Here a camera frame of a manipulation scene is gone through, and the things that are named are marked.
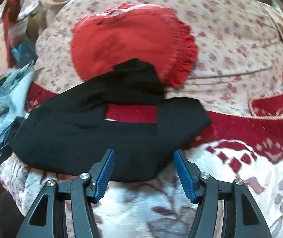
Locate beige curtain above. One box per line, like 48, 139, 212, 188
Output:
27, 0, 71, 42

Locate red white patterned blanket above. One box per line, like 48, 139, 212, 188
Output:
0, 81, 283, 238

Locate red heart-shaped pillow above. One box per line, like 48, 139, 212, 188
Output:
70, 3, 198, 88

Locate floral beige quilt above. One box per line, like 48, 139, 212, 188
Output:
34, 0, 283, 115

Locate light blue towel clothes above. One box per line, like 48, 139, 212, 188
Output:
0, 60, 34, 139

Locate black pants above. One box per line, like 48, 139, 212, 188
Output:
11, 59, 211, 182

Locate teal blue bag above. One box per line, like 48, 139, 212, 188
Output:
11, 37, 38, 68

